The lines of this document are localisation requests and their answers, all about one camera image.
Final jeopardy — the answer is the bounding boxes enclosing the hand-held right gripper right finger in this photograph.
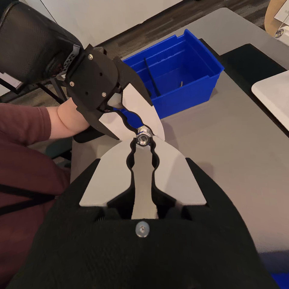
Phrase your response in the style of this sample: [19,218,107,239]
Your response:
[152,137,207,219]

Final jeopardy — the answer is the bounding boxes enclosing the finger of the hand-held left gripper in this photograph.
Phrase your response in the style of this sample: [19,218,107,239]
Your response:
[122,83,167,142]
[98,110,139,142]

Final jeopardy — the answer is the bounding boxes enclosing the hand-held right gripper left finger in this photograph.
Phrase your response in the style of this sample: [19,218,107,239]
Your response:
[80,139,137,219]

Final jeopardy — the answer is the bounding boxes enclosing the steel hex nut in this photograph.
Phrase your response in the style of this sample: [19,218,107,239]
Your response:
[137,133,152,146]

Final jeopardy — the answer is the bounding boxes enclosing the blue plastic bin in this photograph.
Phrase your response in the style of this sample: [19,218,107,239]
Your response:
[113,29,225,129]
[258,251,289,289]

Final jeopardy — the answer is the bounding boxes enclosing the person's left forearm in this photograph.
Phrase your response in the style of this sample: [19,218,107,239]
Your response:
[46,99,91,140]

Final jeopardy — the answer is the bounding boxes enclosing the black chair armrest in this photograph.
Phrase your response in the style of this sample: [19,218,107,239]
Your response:
[44,137,73,159]

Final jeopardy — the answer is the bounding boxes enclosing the black desk mat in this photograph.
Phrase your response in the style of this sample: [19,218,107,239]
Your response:
[199,38,289,138]

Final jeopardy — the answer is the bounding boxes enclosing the white stand base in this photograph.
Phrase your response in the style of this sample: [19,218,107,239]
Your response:
[252,70,289,132]

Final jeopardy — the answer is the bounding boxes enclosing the instruction sheet on stand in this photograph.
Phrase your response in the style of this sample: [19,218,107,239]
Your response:
[264,0,289,38]

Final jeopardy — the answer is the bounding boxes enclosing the black strap with toggle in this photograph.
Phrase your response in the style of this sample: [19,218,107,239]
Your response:
[0,184,56,216]

